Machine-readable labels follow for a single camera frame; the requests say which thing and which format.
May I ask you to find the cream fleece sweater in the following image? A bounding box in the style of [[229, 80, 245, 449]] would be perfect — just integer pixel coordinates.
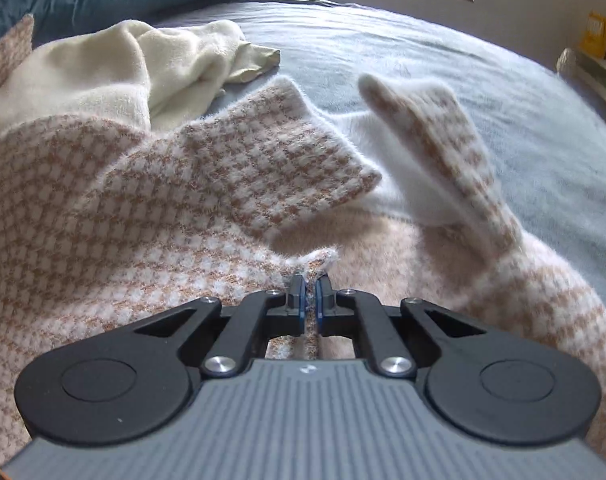
[[0, 19, 282, 133]]

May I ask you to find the beige houndstooth coat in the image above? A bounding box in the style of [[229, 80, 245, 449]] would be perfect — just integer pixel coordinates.
[[0, 12, 606, 466]]

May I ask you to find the beige woven object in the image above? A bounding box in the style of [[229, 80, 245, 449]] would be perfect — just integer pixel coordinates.
[[557, 47, 578, 80]]

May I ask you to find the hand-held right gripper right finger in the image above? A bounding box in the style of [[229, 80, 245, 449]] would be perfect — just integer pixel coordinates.
[[315, 275, 488, 378]]

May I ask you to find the grey blue bed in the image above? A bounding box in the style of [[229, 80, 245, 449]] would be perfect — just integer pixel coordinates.
[[148, 0, 606, 311]]

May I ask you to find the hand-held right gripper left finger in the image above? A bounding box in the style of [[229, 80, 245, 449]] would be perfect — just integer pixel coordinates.
[[133, 274, 306, 377]]

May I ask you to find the yellow box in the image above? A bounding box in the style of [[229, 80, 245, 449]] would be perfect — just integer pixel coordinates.
[[580, 10, 606, 58]]

